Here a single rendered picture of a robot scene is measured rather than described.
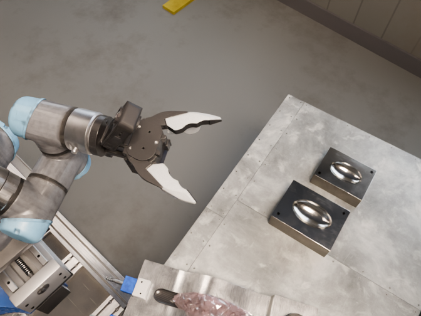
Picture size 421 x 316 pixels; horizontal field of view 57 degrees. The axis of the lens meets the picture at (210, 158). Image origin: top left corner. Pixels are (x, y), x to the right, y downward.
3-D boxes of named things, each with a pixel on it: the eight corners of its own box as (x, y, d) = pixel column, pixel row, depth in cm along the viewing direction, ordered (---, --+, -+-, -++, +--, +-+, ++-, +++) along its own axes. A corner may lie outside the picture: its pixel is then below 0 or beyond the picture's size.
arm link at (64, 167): (41, 191, 78) (17, 165, 68) (66, 146, 83) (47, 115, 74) (76, 201, 77) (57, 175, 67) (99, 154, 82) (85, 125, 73)
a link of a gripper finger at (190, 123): (215, 118, 70) (167, 135, 69) (215, 101, 65) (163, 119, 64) (222, 133, 69) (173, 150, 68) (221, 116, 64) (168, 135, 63)
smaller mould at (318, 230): (267, 223, 125) (270, 215, 119) (289, 189, 131) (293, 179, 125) (324, 257, 119) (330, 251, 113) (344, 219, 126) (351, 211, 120)
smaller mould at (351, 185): (309, 182, 133) (313, 173, 127) (326, 155, 138) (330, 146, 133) (355, 207, 128) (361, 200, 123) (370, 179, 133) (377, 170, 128)
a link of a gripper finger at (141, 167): (179, 179, 62) (148, 141, 64) (178, 175, 60) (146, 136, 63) (155, 197, 61) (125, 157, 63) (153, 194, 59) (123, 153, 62)
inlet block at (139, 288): (104, 288, 112) (99, 284, 107) (111, 271, 114) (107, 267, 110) (146, 302, 110) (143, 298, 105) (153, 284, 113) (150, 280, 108)
